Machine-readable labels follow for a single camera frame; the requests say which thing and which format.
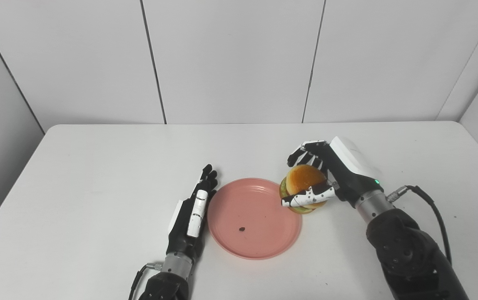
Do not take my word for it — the toy hamburger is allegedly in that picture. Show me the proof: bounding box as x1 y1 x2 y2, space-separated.
279 164 329 215

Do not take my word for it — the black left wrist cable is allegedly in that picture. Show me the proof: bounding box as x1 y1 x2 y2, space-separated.
128 262 164 300

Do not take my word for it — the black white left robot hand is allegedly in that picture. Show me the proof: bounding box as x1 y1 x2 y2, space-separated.
166 164 219 261

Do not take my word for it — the pink round plate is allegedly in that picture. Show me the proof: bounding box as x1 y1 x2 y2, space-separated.
207 177 303 260

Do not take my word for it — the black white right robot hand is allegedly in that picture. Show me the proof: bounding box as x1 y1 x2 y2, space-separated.
281 136 386 209

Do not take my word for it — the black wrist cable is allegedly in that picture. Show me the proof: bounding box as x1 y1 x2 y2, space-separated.
128 262 164 300
386 185 453 265

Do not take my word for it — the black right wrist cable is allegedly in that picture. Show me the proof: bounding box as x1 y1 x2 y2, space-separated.
386 185 453 265

